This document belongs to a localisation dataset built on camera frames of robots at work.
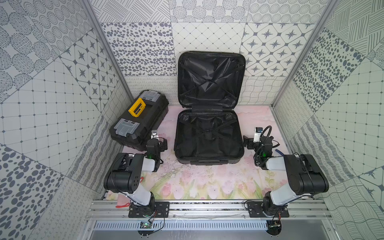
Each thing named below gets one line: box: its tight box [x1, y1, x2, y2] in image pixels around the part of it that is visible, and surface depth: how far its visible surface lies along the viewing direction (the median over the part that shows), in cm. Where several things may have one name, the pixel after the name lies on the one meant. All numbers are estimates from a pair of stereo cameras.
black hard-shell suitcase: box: [174, 51, 246, 166], surface depth 100 cm
